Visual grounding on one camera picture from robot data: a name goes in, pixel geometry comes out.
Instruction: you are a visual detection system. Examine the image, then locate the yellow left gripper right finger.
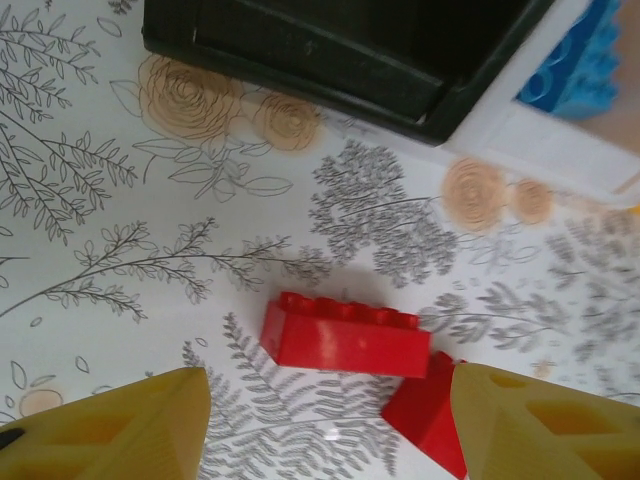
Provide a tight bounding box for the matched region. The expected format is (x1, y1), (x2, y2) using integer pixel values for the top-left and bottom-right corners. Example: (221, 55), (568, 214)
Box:
(449, 362), (640, 480)

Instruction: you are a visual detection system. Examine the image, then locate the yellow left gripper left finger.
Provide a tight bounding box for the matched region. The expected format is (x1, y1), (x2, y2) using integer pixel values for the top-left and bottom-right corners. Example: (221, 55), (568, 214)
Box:
(0, 366), (212, 480)

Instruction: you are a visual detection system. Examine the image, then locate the blue lego brick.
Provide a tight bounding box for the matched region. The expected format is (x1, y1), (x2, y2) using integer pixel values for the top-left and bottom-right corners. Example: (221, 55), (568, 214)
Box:
(514, 0), (623, 121)

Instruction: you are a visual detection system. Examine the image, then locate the floral white tablecloth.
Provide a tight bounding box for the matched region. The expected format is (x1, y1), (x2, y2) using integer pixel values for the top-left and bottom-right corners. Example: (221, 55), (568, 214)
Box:
(0, 0), (640, 480)

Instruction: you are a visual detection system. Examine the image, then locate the long red lego brick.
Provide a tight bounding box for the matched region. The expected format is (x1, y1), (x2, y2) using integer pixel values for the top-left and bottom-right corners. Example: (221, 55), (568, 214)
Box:
(259, 291), (433, 380)

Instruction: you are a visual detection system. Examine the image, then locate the white plastic bin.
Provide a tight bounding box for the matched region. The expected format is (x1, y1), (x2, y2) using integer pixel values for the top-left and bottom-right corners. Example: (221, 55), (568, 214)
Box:
(439, 0), (640, 207)

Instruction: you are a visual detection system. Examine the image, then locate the black plastic bin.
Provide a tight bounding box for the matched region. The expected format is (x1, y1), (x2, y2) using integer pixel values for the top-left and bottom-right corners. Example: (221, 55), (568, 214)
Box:
(141, 0), (557, 148)

